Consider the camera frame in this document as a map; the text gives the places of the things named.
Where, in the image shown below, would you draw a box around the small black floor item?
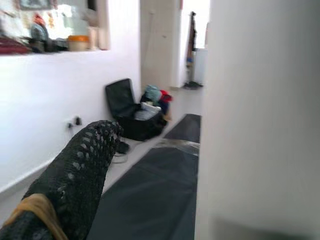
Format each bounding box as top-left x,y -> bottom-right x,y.
183,81 -> 204,90

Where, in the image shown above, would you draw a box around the dark red round pot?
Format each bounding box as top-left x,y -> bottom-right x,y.
0,37 -> 32,55

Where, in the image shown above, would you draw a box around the red cloth item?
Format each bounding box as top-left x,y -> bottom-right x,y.
159,89 -> 175,103

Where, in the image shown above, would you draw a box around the white plastic table leg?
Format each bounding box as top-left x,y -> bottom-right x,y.
194,0 -> 320,240

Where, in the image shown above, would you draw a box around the white stacked cups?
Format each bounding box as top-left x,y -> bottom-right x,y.
87,26 -> 108,50

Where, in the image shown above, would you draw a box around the black fabric bag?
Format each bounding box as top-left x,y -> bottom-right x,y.
116,109 -> 168,142

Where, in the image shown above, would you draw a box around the white plastic wrapper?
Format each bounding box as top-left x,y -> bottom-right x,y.
139,101 -> 162,118

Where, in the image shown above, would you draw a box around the black tablecloth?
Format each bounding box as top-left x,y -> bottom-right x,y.
86,113 -> 202,240

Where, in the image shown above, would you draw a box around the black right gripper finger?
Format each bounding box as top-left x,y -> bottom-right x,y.
0,119 -> 125,240

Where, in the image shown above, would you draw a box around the clear tape strip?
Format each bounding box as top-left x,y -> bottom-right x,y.
156,138 -> 201,156

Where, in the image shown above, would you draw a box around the yellow rubber band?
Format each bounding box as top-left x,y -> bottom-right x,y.
2,193 -> 68,240

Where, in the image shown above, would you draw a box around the orange lidded tub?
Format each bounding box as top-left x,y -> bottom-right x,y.
67,34 -> 90,52

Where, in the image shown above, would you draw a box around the dark hanging garment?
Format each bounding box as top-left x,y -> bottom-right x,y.
187,11 -> 198,58

